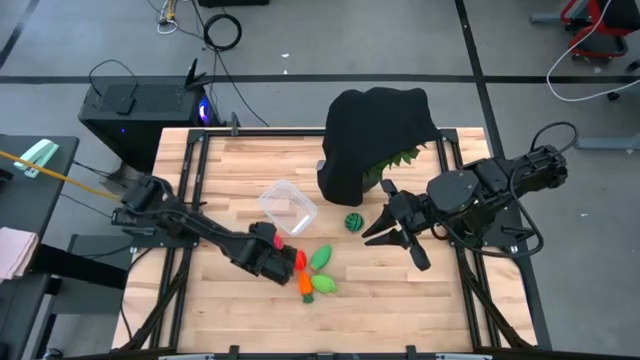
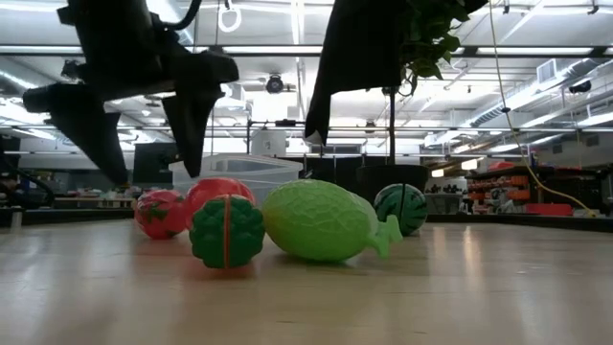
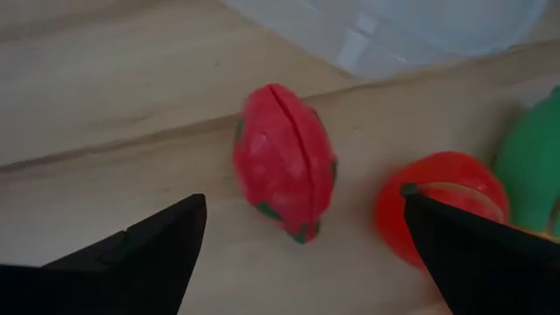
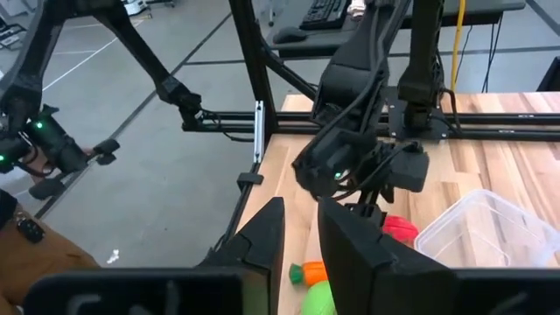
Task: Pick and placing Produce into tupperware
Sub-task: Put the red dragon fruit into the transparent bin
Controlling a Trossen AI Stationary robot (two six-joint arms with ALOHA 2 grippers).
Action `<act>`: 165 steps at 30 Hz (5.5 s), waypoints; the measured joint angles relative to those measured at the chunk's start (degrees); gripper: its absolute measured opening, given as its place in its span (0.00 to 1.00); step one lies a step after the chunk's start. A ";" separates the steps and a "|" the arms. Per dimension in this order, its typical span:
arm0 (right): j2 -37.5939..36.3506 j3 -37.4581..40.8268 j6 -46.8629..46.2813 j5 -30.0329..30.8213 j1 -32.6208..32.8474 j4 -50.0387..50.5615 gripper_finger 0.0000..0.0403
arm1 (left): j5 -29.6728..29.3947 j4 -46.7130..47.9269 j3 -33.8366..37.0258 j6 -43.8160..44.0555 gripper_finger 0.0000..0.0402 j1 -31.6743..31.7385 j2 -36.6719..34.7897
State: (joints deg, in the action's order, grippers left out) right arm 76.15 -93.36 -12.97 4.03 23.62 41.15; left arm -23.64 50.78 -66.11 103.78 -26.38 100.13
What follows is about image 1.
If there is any coiled black cable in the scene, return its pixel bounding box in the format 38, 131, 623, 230
203, 13, 243, 52

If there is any mint green stapler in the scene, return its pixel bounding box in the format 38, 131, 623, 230
13, 138, 60, 179

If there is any black wifi antenna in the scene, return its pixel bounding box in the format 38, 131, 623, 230
184, 57, 214, 92

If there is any dark plant pot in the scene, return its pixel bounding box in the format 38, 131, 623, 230
360, 175, 384, 195

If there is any long black floor cable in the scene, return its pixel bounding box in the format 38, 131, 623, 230
189, 0, 271, 129

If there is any black computer tower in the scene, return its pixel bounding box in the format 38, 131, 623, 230
78, 75, 214, 174

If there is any green leafy plant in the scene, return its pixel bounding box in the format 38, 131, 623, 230
362, 142, 429, 189

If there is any black box at floor edge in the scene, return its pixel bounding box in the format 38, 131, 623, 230
198, 0, 270, 8

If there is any striped green toy watermelon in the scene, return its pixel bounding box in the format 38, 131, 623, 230
344, 212, 365, 234

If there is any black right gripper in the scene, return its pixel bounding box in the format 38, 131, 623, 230
361, 178, 439, 272

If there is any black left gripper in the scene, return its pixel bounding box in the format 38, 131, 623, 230
232, 221, 298, 287

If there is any dark green toy cucumber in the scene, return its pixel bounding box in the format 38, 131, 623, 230
308, 244, 334, 272

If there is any black side table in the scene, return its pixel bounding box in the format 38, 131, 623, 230
0, 133, 80, 360

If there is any black cloth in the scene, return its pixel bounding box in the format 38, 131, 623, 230
316, 86, 444, 207

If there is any black metal table frame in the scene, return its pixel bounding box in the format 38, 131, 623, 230
119, 127, 539, 351

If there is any white floor cable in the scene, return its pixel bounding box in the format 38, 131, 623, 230
545, 0, 640, 104

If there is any orange toy carrot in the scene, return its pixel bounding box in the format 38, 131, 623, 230
298, 271, 316, 305

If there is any pink cloth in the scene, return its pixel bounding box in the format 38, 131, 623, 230
0, 226, 40, 282

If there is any light green toy mango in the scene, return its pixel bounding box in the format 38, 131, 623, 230
310, 273, 339, 295

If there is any white and yellow cable bundle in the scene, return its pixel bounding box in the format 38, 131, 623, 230
147, 0, 201, 37

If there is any clear plastic tupperware container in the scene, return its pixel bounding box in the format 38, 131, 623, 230
257, 178, 319, 237

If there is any small black box with cable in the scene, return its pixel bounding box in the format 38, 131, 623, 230
88, 59, 139, 116

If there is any red and black cart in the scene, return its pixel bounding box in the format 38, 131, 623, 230
559, 0, 640, 62

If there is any grey desk foot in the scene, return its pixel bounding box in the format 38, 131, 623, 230
573, 132, 640, 152

